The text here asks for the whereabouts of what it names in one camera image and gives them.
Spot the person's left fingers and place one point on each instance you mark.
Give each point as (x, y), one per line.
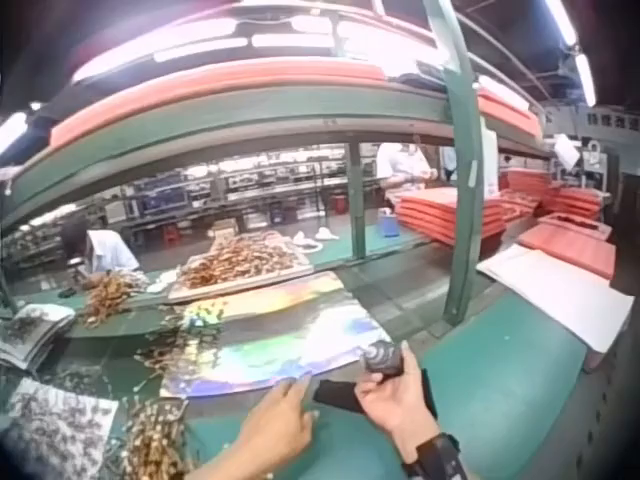
(295, 395)

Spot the ceiling tube lights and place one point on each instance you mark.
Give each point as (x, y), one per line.
(575, 45)

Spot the white cardboard sheets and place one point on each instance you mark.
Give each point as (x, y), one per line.
(560, 295)

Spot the low stack of orange trays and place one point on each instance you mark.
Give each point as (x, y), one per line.
(570, 200)

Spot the red stool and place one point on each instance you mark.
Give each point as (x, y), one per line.
(171, 234)
(338, 204)

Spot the long orange foam pad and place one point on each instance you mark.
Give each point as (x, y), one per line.
(210, 92)

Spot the short orange foam pad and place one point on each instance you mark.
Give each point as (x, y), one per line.
(510, 112)

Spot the holographic foil sheet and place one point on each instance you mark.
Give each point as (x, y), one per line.
(280, 325)

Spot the shelf tube lamp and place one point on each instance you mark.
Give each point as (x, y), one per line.
(215, 47)

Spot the small black round component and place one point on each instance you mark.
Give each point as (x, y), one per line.
(384, 357)

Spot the grey tray of small parts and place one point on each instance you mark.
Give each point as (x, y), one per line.
(55, 425)

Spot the black wrist band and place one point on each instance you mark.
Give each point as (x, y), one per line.
(435, 457)

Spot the stack of orange foam trays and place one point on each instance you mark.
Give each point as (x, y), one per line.
(445, 215)

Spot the heap of copper coils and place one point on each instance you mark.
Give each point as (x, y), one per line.
(107, 295)

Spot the orange foam tray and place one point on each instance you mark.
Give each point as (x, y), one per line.
(570, 247)

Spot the background workbench racks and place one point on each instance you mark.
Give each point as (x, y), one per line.
(250, 190)

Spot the person's right hand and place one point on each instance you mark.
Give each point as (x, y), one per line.
(400, 410)

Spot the green table mat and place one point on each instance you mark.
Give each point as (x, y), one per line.
(500, 380)

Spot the white cloth gloves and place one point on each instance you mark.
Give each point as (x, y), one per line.
(315, 236)

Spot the scattered copper coils pile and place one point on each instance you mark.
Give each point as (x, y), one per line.
(185, 335)

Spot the green metal shelf frame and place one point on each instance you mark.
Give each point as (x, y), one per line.
(250, 120)

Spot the person's left hand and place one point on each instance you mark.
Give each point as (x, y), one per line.
(272, 430)

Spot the stack of grey parts trays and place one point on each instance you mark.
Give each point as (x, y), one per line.
(30, 332)

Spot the blue container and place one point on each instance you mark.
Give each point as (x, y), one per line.
(388, 225)

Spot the tray of copper coils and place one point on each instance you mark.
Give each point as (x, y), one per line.
(240, 265)

